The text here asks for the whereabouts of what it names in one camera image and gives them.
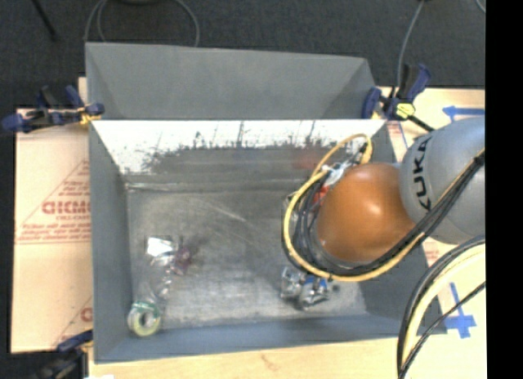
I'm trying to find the grey metal bin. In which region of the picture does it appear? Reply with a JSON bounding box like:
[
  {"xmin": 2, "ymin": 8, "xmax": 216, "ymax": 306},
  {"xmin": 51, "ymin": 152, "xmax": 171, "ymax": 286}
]
[{"xmin": 84, "ymin": 42, "xmax": 447, "ymax": 364}]

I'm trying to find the small purple object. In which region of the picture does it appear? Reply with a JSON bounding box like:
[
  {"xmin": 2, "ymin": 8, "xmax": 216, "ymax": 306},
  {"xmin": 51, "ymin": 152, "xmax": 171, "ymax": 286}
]
[{"xmin": 172, "ymin": 245, "xmax": 195, "ymax": 275}]

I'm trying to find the pale green ring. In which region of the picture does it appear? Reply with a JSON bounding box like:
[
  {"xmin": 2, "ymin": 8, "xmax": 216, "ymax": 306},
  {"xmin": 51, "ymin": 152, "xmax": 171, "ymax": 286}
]
[{"xmin": 127, "ymin": 299, "xmax": 163, "ymax": 338}]

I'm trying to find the clear plastic bottle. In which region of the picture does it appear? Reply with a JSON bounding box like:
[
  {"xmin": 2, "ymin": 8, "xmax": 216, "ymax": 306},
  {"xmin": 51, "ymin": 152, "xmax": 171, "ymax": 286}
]
[{"xmin": 138, "ymin": 235, "xmax": 183, "ymax": 310}]

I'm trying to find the brown cardboard board, red print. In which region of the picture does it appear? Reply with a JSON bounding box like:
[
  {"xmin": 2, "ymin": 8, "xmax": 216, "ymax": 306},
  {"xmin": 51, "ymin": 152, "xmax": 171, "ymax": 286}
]
[{"xmin": 9, "ymin": 76, "xmax": 96, "ymax": 354}]

